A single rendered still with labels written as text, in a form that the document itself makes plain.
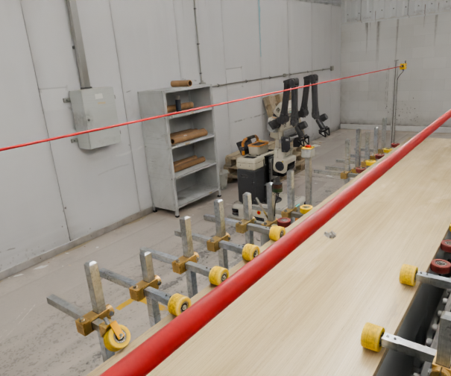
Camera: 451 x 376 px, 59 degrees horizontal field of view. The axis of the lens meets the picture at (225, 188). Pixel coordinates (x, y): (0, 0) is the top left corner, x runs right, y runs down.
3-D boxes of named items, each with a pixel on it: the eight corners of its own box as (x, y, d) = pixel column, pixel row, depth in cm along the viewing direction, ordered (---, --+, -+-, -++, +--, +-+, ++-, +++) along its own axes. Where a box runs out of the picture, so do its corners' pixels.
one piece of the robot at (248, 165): (237, 212, 454) (232, 140, 429) (263, 198, 495) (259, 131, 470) (262, 218, 434) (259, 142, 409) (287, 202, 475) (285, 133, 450)
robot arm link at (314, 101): (313, 74, 410) (308, 75, 402) (318, 74, 407) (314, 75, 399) (314, 117, 422) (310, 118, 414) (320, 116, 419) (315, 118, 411)
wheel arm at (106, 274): (98, 277, 182) (96, 269, 181) (104, 273, 185) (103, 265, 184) (177, 310, 153) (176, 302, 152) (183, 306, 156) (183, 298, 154)
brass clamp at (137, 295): (129, 298, 165) (127, 287, 164) (153, 283, 175) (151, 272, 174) (139, 302, 162) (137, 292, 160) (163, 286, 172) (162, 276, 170)
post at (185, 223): (189, 307, 196) (179, 216, 181) (194, 304, 198) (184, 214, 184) (194, 309, 194) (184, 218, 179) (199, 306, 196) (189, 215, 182)
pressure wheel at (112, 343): (110, 356, 138) (98, 336, 139) (128, 343, 144) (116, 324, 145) (117, 352, 134) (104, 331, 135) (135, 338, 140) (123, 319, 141)
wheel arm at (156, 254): (139, 254, 201) (139, 248, 200) (144, 251, 204) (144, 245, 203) (217, 280, 172) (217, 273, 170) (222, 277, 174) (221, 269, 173)
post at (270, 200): (269, 255, 253) (266, 183, 239) (272, 253, 256) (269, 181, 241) (273, 256, 251) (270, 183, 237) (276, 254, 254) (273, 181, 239)
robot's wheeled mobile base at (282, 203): (230, 224, 460) (229, 204, 452) (260, 206, 507) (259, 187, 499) (282, 235, 420) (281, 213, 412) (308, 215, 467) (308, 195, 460)
